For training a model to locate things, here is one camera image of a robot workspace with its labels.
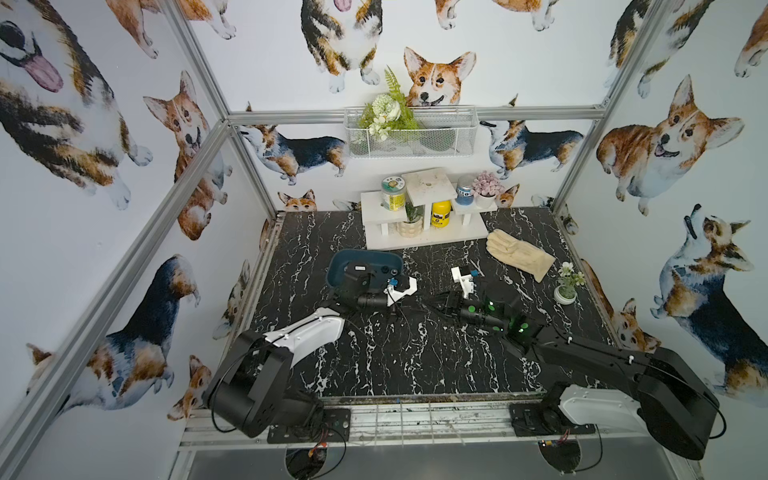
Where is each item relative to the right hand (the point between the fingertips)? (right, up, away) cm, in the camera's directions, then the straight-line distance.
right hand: (428, 292), depth 73 cm
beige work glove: (+35, +7, +34) cm, 50 cm away
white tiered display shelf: (0, +30, +25) cm, 39 cm away
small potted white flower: (+44, +1, +18) cm, 47 cm away
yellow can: (+8, +22, +36) cm, 43 cm away
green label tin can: (-9, +28, +23) cm, 37 cm away
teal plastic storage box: (-13, +4, +32) cm, 34 cm away
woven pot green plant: (-2, +17, +34) cm, 38 cm away
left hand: (-1, -1, +5) cm, 6 cm away
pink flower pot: (+20, +29, +21) cm, 41 cm away
